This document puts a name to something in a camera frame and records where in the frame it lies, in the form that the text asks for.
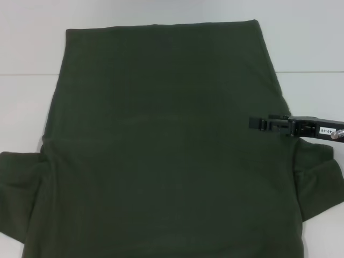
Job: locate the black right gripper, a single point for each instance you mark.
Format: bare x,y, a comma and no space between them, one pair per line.
309,127

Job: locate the dark green shirt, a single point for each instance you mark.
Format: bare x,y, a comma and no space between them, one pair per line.
161,147

